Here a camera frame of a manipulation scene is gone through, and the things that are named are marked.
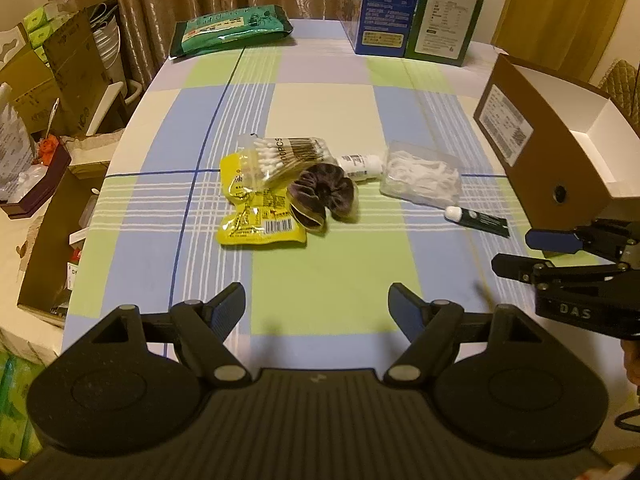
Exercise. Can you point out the green foil packet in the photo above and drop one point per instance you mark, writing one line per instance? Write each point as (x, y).
(225, 30)

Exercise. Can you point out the yellow curtain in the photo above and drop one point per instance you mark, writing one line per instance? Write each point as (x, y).
(560, 5)

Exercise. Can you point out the open shallow cardboard box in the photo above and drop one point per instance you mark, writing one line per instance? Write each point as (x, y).
(55, 240)

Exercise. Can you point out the small white bottle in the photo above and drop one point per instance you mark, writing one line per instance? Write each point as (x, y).
(357, 166)

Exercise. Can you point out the dark wooden tray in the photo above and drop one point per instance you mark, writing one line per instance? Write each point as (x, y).
(37, 185)

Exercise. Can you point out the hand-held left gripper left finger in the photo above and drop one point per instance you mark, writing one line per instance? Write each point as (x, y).
(227, 310)

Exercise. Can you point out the stack of green tissue packets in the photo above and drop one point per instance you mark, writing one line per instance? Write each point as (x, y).
(42, 25)

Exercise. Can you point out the black toothpaste tube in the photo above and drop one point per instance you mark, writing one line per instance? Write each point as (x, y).
(480, 221)

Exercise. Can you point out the person's right hand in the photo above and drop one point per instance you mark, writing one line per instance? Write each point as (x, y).
(632, 362)

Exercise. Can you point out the yellow snack packet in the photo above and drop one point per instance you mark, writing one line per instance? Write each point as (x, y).
(250, 220)

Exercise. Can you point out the white plastic bag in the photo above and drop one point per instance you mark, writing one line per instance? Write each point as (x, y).
(12, 135)

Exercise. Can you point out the clear bag of cotton swabs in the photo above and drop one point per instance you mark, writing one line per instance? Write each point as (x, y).
(280, 157)

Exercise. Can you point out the checkered tablecloth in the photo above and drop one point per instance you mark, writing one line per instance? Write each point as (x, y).
(320, 105)

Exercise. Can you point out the clear bag of floss picks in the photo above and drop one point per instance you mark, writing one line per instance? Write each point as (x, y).
(422, 175)

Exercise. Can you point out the green tissue multipack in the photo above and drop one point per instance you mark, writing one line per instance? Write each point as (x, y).
(17, 405)

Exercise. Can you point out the tall green carton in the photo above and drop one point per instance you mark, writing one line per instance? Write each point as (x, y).
(447, 15)

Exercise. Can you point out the white chair back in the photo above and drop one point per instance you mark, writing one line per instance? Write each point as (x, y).
(11, 42)

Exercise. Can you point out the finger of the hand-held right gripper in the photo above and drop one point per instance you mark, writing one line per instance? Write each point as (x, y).
(552, 240)
(520, 267)

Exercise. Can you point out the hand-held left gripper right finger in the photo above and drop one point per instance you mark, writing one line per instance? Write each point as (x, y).
(407, 310)

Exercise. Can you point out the tall blue carton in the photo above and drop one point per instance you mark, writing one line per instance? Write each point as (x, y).
(385, 5)

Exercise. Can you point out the purple velvet scrunchie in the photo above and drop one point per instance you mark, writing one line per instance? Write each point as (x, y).
(325, 192)

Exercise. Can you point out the small orange object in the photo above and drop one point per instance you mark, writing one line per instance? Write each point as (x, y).
(46, 150)

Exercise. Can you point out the large brown carton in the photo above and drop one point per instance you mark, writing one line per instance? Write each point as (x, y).
(70, 75)

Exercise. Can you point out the brown cardboard box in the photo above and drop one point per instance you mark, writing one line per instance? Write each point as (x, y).
(545, 160)

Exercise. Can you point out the chair with quilted cover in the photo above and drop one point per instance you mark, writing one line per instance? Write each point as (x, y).
(622, 80)

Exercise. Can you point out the stack of white bowls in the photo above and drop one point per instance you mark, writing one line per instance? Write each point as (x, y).
(109, 40)

